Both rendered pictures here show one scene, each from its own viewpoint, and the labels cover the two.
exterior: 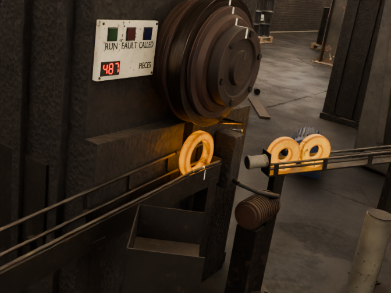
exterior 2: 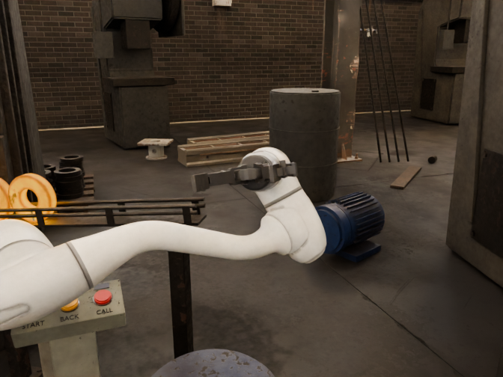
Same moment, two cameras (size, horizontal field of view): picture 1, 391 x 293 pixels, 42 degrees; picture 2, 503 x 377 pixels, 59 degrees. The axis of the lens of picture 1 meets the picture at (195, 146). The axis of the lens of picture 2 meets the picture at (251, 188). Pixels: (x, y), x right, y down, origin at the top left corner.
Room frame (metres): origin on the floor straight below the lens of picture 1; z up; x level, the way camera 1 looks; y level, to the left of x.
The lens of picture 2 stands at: (1.51, -1.88, 1.16)
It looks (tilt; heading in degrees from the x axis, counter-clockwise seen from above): 17 degrees down; 36
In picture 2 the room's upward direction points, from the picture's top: straight up
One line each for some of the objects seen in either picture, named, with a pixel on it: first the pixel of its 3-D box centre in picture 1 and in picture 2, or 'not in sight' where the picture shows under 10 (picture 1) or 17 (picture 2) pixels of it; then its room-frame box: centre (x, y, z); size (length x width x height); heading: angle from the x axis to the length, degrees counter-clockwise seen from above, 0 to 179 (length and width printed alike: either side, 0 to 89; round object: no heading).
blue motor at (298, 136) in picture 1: (306, 149); (352, 222); (3.94, -0.90, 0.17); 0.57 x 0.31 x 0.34; 167
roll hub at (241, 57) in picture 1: (235, 67); not in sight; (1.78, -0.10, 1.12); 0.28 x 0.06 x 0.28; 147
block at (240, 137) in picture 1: (225, 158); not in sight; (2.03, -0.13, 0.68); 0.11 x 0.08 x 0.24; 57
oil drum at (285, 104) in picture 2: not in sight; (303, 142); (4.78, -0.07, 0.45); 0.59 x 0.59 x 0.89
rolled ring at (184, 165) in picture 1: (196, 154); not in sight; (1.83, -0.01, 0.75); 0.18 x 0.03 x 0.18; 146
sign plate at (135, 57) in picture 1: (127, 49); not in sight; (1.60, 0.26, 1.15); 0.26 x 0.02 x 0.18; 147
